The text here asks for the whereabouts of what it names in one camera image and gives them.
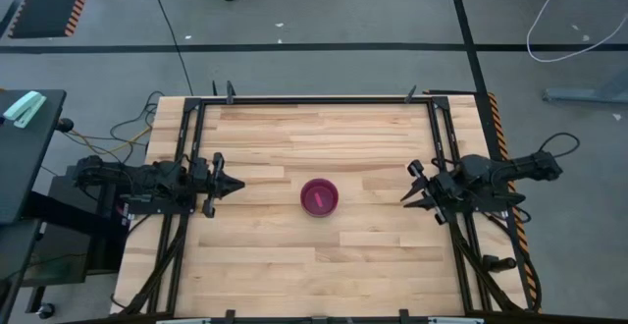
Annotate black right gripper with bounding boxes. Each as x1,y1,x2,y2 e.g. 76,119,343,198
399,159,465,227

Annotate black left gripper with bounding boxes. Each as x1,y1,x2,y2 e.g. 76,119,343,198
188,151,246,219

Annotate purple translucent plastic bowl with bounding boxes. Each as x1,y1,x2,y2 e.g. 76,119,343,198
299,177,340,219

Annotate orange black striped edge strip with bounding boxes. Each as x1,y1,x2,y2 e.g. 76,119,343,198
487,91,540,311

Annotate black equipment cart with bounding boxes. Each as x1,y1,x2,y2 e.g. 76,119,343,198
19,175,130,287

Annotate grey desk foot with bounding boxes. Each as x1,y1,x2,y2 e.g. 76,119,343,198
541,67,628,105

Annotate black side table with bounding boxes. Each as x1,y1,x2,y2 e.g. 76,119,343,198
0,87,68,225

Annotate mint green stapler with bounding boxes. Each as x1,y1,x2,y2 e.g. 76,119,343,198
2,90,48,130

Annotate black floor mat striped edges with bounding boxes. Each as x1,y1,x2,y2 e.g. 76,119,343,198
7,0,97,39

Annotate black right cable bundle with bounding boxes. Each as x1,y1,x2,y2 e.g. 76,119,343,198
447,209,543,313

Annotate black cable bundle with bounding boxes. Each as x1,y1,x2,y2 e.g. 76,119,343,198
111,212,190,316
447,209,543,313

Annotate black left cable bundle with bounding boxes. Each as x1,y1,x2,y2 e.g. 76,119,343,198
111,212,190,316

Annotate black device on frame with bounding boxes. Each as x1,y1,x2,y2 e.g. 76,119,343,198
481,253,518,273

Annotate yellow cable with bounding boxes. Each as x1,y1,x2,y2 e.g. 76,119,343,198
73,126,154,157

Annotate black tangled cables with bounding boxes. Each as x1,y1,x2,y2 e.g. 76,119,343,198
108,89,166,166

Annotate black aluminium table frame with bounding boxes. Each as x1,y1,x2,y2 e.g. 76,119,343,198
145,94,537,316

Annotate black right arm cable loop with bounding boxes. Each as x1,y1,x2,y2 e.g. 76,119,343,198
536,132,582,161

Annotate long thin black floor cable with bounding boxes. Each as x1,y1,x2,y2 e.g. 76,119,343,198
145,0,195,97

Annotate white floor cable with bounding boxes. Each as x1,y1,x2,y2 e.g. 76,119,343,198
525,0,628,64

